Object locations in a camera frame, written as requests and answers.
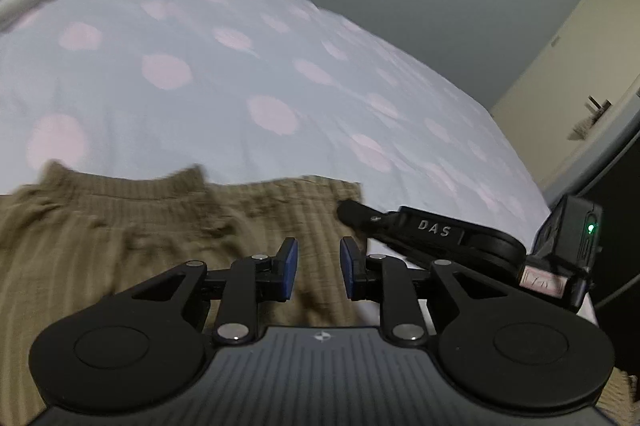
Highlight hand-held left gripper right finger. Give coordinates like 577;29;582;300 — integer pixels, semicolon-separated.
339;236;507;347

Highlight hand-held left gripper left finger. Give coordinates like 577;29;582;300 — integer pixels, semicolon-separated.
132;236;300;347

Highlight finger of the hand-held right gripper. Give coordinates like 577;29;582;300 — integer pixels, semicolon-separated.
337;199;467;258

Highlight tan striped pants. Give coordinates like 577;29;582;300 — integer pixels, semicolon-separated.
0;160;640;426

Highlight dark wardrobe panel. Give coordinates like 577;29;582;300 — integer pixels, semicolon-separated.
582;133;640;372

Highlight cream door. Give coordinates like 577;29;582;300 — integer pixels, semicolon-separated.
491;0;640;188

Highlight polka dot bed cover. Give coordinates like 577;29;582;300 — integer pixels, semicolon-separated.
0;0;552;268

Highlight grey cable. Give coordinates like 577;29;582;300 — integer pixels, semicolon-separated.
592;273;640;310

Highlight patterned cloth on door handle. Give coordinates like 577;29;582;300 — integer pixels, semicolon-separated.
574;113;602;140

